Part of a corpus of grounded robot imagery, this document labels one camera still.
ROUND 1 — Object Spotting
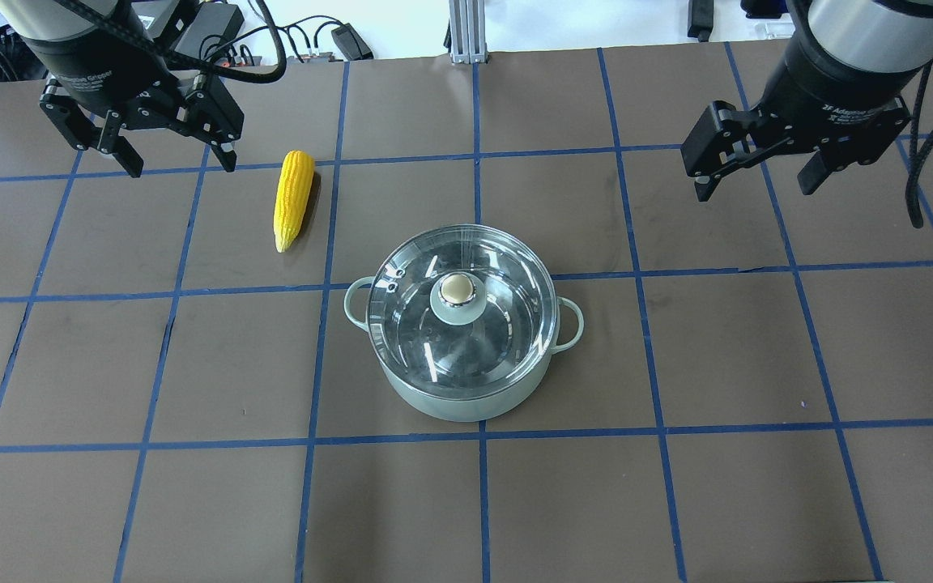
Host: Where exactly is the pale green cooking pot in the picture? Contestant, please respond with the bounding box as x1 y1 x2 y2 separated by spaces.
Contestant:
343 224 586 423

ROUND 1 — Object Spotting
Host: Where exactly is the black power adapter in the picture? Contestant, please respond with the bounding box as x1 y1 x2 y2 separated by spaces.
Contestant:
330 23 374 62

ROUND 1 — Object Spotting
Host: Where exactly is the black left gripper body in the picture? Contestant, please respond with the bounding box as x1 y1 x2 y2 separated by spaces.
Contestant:
25 32 178 130

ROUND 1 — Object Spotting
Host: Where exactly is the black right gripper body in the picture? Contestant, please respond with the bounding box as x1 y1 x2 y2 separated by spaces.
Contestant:
762 36 919 154

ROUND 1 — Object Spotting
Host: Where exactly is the glass pot lid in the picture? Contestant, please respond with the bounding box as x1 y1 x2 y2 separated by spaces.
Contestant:
365 224 559 386

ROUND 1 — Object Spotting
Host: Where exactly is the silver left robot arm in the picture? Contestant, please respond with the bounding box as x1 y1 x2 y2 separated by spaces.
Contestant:
0 1 245 177

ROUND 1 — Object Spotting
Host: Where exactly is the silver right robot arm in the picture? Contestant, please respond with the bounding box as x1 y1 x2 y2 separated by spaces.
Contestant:
681 1 933 202

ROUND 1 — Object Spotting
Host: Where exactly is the yellow corn cob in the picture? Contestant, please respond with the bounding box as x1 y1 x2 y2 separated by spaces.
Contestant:
273 149 315 253

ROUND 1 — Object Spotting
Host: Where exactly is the aluminium frame post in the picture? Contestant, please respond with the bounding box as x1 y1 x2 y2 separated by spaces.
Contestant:
448 0 489 64

